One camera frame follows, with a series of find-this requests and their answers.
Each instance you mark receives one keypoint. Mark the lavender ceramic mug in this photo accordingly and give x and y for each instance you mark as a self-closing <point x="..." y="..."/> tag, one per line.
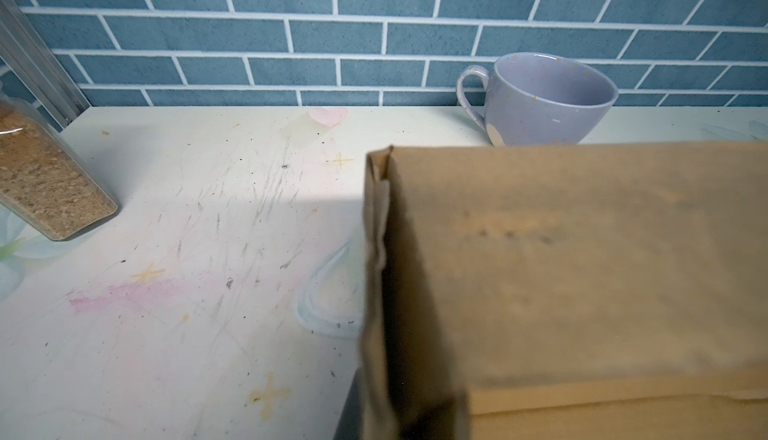
<point x="529" y="98"/>

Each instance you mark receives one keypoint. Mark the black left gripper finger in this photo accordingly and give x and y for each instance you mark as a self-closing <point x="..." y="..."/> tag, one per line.
<point x="350" y="421"/>

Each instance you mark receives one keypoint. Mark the aluminium corner post left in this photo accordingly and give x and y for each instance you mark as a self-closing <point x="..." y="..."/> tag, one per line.
<point x="37" y="68"/>

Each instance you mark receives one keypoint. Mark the glass spice jar silver lid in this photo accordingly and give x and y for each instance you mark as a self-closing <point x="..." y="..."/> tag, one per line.
<point x="42" y="181"/>

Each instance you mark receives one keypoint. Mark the brown cardboard box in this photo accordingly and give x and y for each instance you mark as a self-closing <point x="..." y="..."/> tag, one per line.
<point x="566" y="292"/>

